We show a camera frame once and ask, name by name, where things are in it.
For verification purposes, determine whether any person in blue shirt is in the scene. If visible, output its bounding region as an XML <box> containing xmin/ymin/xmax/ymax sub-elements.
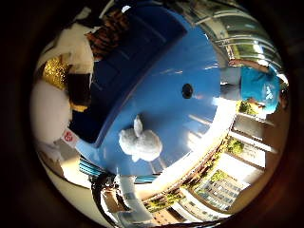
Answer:
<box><xmin>219</xmin><ymin>58</ymin><xmax>283</xmax><ymax>115</ymax></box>

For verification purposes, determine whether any white brown-spotted leopard plush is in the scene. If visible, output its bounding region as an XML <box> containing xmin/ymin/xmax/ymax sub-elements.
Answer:
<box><xmin>29</xmin><ymin>53</ymin><xmax>96</xmax><ymax>155</ymax></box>

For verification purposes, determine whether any orange striped tiger plush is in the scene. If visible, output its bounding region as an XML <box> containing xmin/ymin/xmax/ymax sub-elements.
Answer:
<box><xmin>85</xmin><ymin>9</ymin><xmax>131</xmax><ymax>61</ymax></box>

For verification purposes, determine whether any striped blue white cloth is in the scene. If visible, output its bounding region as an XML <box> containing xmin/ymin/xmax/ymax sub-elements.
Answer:
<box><xmin>78</xmin><ymin>158</ymin><xmax>160</xmax><ymax>185</ymax></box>

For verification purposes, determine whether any white fluffy bunny plush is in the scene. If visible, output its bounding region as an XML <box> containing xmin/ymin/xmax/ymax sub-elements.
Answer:
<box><xmin>118</xmin><ymin>114</ymin><xmax>164</xmax><ymax>163</ymax></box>

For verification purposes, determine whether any blue plastic container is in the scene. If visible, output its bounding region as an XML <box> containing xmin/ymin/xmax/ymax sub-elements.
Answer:
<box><xmin>67</xmin><ymin>3</ymin><xmax>188</xmax><ymax>149</ymax></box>

